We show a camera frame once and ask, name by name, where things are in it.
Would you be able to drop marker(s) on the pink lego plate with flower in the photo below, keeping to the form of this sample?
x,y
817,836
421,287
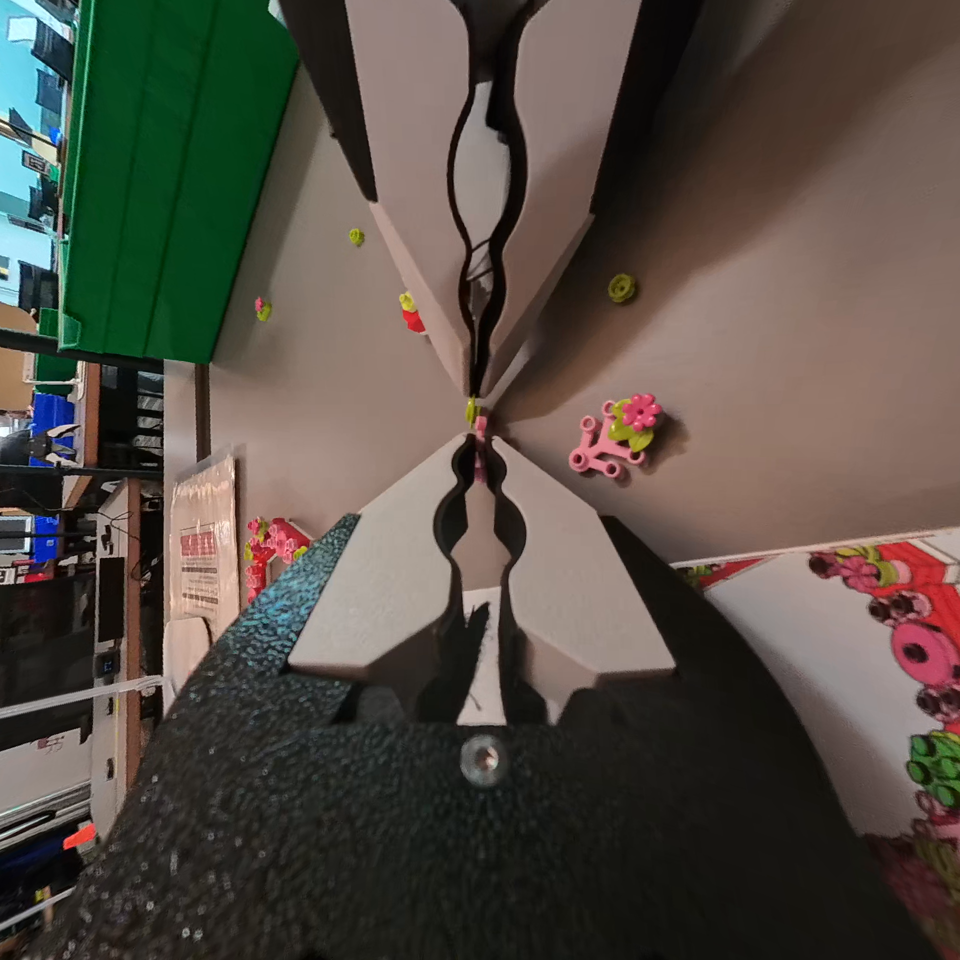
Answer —
x,y
592,454

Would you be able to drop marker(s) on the white flat pad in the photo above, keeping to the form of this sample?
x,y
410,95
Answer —
x,y
184,652

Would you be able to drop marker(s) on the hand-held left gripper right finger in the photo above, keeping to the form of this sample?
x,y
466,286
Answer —
x,y
592,592

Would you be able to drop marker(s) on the black metal beam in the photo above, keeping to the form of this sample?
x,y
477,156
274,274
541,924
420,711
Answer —
x,y
30,341
75,472

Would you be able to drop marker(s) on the pink lego stem piece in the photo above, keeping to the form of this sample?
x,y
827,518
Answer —
x,y
481,442

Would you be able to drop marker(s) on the red pink lego heart build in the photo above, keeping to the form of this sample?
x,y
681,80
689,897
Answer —
x,y
277,536

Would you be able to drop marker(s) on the lego instruction booklet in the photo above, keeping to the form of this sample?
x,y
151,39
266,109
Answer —
x,y
795,675

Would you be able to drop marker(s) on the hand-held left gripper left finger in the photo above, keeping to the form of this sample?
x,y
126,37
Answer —
x,y
367,577

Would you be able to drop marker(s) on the blue storage bin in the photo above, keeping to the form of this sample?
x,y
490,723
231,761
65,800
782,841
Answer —
x,y
46,534
52,411

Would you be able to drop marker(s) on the black monitor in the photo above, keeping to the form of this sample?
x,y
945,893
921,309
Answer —
x,y
45,630

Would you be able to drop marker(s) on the laminated paper sheet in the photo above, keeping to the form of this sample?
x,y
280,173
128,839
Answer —
x,y
201,540

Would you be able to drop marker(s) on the lime lego leaf piece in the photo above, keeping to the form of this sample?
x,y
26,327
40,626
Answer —
x,y
471,410

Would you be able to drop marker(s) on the black white tool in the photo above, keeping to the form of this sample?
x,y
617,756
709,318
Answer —
x,y
56,444

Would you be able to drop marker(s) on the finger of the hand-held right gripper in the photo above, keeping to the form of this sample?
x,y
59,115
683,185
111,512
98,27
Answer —
x,y
409,135
570,135

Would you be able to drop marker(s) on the orange red tag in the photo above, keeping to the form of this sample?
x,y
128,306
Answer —
x,y
79,836

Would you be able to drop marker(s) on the red lego brick lime stud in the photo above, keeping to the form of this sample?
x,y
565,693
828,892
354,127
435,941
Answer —
x,y
412,321

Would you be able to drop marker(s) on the pink lime lego flower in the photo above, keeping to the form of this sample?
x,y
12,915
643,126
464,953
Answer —
x,y
262,307

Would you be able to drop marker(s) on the green plastic bin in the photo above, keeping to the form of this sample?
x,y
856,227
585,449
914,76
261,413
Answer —
x,y
172,187

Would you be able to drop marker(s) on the lime round lego piece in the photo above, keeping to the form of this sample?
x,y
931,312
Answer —
x,y
622,288

